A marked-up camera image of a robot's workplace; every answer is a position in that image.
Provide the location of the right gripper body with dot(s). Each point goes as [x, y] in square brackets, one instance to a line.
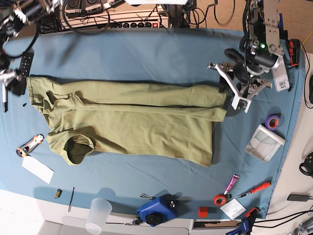
[7, 75]

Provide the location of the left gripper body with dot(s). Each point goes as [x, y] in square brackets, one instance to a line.
[237, 75]

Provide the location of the olive green t-shirt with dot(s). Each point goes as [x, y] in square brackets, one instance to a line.
[128, 118]

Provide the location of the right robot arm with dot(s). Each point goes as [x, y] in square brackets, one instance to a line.
[12, 21]

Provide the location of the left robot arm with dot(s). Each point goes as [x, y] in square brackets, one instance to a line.
[260, 52]

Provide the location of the black and white marker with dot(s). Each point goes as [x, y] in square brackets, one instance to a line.
[4, 98]

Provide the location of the clear plastic package box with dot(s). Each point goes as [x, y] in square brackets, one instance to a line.
[280, 76]

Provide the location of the purple tape roll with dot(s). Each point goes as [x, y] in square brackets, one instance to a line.
[272, 122]

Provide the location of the rolled printed paper sheet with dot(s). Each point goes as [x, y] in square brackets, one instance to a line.
[263, 144]

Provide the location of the orange black clamp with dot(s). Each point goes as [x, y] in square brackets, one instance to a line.
[294, 51]

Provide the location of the orange grey utility knife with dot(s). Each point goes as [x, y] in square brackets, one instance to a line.
[28, 147]

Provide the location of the white paper card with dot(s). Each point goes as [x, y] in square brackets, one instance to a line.
[37, 168]

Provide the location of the pink glue tube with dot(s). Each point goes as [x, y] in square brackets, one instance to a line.
[232, 182]

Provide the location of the black power strip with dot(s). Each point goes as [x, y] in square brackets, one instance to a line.
[140, 24]

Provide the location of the red tape roll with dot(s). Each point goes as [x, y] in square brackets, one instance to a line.
[220, 200]

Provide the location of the small green battery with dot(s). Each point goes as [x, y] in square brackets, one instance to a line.
[58, 193]

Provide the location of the black power adapter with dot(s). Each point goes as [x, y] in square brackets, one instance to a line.
[299, 197]

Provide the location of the white square paper note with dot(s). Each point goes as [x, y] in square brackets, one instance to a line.
[233, 209]

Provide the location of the red cube block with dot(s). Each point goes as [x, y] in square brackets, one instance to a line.
[203, 212]

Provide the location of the black tweezers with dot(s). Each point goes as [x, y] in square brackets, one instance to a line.
[71, 199]

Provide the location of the blue orange spring clamp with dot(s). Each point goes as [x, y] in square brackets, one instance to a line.
[245, 227]

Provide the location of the blue plastic clamp device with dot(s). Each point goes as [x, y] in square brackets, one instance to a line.
[158, 210]

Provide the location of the translucent plastic cup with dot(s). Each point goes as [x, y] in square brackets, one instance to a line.
[99, 212]

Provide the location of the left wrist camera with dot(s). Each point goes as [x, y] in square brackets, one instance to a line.
[240, 103]

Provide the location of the orange handled screwdriver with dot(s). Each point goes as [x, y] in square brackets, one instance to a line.
[256, 189]

